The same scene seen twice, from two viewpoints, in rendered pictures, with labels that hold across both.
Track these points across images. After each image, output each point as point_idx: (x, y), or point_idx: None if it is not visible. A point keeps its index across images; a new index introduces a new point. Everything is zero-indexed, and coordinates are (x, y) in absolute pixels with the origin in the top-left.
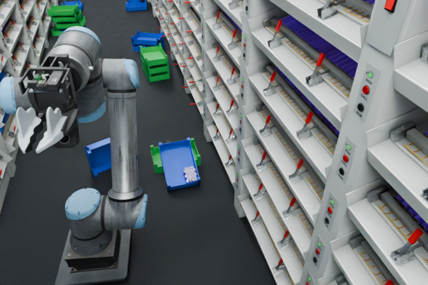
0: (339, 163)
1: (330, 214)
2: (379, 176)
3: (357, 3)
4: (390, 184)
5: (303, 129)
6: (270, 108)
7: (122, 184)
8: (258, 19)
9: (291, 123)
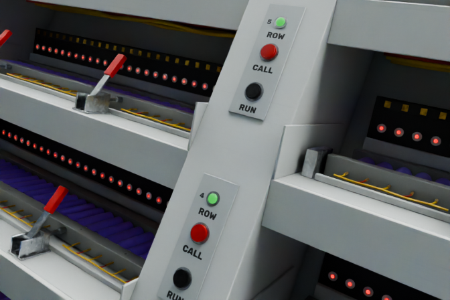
0: (242, 78)
1: (197, 248)
2: (318, 118)
3: None
4: (408, 51)
5: (96, 90)
6: None
7: None
8: None
9: (50, 99)
